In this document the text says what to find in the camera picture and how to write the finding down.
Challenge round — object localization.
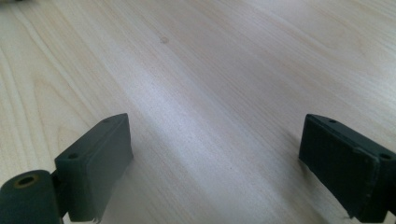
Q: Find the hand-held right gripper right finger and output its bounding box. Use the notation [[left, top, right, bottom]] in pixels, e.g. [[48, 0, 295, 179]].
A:
[[298, 113, 396, 224]]

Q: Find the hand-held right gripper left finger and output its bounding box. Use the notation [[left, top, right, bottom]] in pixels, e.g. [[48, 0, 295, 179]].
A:
[[54, 112, 134, 223]]

